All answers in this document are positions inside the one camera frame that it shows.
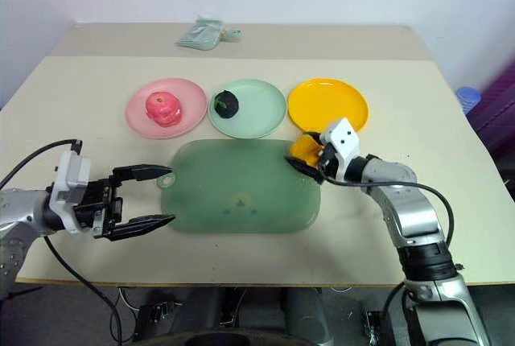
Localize translucent green cutting board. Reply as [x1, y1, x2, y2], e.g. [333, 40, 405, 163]
[160, 138, 323, 236]

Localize green plate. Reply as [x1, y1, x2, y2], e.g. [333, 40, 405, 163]
[207, 77, 288, 140]

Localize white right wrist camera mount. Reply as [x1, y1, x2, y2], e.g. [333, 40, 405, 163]
[319, 117, 362, 183]

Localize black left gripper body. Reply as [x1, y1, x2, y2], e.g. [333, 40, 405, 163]
[72, 174, 125, 241]

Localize dark round toy item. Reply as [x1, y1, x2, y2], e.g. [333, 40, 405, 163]
[212, 89, 241, 120]

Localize blue capped bottle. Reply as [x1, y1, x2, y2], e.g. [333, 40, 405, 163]
[455, 85, 482, 114]

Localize yellow toy item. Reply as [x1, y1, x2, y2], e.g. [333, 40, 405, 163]
[290, 134, 325, 167]

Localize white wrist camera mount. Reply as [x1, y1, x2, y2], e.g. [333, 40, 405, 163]
[319, 117, 362, 183]
[47, 150, 94, 237]

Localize cream table cover board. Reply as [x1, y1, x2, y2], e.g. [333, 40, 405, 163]
[15, 55, 515, 287]

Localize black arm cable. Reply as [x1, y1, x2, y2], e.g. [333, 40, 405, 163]
[0, 138, 124, 345]
[321, 175, 464, 346]

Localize yellow plate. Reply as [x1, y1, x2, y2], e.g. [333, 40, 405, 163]
[286, 76, 370, 135]

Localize red toy apple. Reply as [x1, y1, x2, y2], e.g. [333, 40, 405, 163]
[144, 91, 183, 130]

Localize pink plate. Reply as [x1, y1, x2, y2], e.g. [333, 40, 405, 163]
[124, 77, 208, 140]

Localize dark rounded shape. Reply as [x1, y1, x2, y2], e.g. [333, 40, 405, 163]
[171, 330, 325, 346]

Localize black box under table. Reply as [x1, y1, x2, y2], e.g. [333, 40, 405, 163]
[131, 300, 184, 342]

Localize green plastic packet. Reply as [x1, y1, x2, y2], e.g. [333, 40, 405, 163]
[174, 17, 242, 51]

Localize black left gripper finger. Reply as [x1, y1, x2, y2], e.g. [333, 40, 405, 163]
[112, 163, 175, 187]
[105, 214, 177, 243]

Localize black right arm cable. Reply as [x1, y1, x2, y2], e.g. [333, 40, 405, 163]
[321, 175, 464, 346]

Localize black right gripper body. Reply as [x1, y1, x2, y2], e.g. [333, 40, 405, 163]
[318, 142, 339, 175]

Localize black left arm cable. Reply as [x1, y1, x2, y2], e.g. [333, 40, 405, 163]
[0, 138, 124, 345]

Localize purple object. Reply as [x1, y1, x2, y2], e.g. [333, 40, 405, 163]
[469, 60, 515, 164]

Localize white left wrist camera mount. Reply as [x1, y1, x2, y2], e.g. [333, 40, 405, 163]
[47, 150, 94, 237]

